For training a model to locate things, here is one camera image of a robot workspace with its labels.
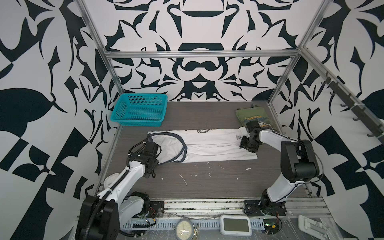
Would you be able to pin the white digital timer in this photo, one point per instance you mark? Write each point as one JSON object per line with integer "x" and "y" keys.
{"x": 235, "y": 225}

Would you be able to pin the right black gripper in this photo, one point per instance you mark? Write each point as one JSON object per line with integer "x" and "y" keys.
{"x": 242, "y": 143}

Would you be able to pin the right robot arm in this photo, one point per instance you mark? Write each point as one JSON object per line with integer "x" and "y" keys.
{"x": 298, "y": 164}

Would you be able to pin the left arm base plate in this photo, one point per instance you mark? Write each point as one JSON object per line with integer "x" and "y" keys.
{"x": 153, "y": 208}

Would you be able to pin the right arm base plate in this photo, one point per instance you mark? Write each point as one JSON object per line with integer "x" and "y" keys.
{"x": 257, "y": 208}

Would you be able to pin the white grey tank top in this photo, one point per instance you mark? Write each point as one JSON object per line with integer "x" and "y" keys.
{"x": 194, "y": 146}

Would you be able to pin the teal plastic basket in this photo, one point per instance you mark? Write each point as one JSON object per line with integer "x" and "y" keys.
{"x": 140, "y": 110}

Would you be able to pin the black wall hook rack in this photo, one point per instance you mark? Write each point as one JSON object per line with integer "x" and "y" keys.
{"x": 361, "y": 111}

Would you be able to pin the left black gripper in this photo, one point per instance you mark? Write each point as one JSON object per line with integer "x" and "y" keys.
{"x": 156, "y": 161}

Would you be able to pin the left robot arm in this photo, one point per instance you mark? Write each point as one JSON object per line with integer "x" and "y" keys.
{"x": 102, "y": 216}

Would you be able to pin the round analog clock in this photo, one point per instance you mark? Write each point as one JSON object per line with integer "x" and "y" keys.
{"x": 185, "y": 230}

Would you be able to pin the green tank top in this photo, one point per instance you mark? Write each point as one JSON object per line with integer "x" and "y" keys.
{"x": 255, "y": 113}

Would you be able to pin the white plastic bracket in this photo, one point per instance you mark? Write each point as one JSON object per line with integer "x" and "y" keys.
{"x": 313, "y": 228}

